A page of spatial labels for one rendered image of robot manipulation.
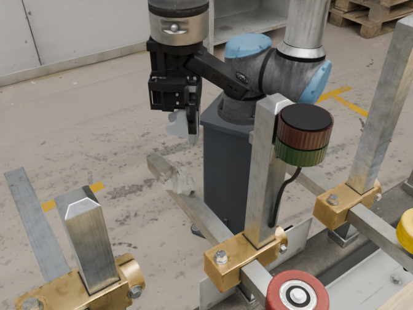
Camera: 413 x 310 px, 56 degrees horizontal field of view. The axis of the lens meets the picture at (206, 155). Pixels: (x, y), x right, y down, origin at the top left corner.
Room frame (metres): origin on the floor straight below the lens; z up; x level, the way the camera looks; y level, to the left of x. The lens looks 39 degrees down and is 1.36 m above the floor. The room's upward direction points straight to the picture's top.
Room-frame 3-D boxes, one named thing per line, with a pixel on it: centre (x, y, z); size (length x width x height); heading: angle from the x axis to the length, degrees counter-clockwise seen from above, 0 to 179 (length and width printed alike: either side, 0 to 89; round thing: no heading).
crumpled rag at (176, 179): (0.54, 0.06, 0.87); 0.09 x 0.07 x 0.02; 34
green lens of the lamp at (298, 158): (0.36, -0.11, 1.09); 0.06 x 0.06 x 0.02
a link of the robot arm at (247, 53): (1.20, -0.14, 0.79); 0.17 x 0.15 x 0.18; 58
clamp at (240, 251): (0.38, -0.07, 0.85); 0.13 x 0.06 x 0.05; 124
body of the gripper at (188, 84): (0.58, 0.05, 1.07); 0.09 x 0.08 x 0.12; 85
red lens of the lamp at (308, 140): (0.36, -0.11, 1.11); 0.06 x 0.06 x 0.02
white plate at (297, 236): (0.43, -0.10, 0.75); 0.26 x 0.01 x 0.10; 124
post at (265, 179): (0.40, -0.08, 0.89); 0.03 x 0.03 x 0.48; 34
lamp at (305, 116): (0.36, -0.11, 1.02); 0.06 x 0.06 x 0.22; 34
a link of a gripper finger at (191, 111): (0.56, 0.03, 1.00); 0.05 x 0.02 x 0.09; 175
